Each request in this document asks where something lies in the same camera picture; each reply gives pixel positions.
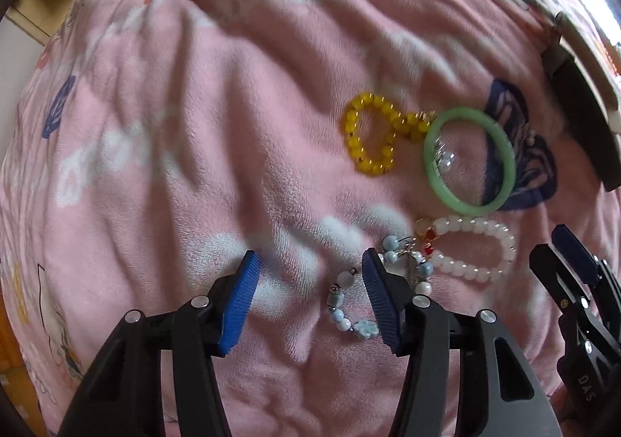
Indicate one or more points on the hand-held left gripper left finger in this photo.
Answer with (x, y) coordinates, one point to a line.
(237, 303)

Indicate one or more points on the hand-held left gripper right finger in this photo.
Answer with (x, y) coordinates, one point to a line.
(383, 303)

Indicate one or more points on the green jade bangle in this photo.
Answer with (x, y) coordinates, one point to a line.
(458, 204)

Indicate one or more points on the black cardboard box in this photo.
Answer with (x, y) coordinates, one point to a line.
(577, 102)

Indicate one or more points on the pink printed blanket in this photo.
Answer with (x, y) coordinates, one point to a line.
(194, 126)

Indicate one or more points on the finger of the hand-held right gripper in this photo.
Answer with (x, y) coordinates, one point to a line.
(575, 256)
(550, 267)

